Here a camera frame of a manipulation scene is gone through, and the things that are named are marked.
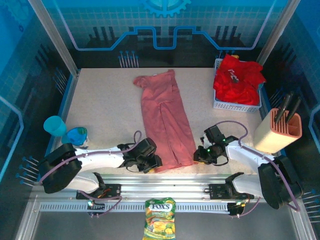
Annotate teal plastic cup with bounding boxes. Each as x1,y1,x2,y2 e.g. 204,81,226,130
43,115,68,137

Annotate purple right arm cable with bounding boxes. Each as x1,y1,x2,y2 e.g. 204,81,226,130
214,120,301,219

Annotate beige and pink knife block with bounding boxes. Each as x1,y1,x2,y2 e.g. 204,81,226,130
252,107,303,154

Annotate green candy bag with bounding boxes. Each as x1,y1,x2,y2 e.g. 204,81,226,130
142,197,177,240

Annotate white perforated plastic basket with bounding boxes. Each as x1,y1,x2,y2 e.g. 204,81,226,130
213,58,263,113

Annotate slotted grey cable duct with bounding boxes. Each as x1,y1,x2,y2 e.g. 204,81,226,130
39,202,232,214

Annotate aluminium frame post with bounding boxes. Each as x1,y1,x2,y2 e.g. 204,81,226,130
28,0,81,76
254,0,301,67

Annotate aluminium frame rail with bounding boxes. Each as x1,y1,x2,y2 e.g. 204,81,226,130
32,173,301,204

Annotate pink t-shirt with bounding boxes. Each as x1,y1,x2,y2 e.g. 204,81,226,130
133,69,197,174

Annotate black knife handle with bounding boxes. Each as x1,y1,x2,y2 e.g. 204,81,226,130
286,96,302,125
273,91,295,125

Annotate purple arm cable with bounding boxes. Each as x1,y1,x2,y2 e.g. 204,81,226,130
214,120,301,219
38,129,123,219

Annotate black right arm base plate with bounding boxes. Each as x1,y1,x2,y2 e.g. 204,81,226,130
208,183,255,201

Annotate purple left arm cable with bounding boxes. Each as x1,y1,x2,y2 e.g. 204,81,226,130
38,129,123,219

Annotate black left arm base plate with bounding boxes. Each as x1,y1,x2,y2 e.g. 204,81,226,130
75,183,123,201

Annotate red t-shirt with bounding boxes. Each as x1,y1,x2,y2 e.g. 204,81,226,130
213,53,267,106

